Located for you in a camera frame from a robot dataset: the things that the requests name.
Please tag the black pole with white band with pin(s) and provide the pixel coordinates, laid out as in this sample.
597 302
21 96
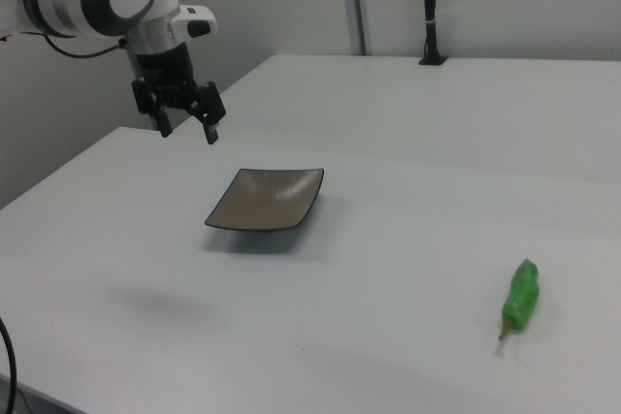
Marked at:
430 11

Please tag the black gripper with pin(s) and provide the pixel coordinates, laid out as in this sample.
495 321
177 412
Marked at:
165 65

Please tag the green chili pepper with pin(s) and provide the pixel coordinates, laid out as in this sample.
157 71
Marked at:
521 295

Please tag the square brown ceramic plate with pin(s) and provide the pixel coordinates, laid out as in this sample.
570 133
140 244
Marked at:
271 200

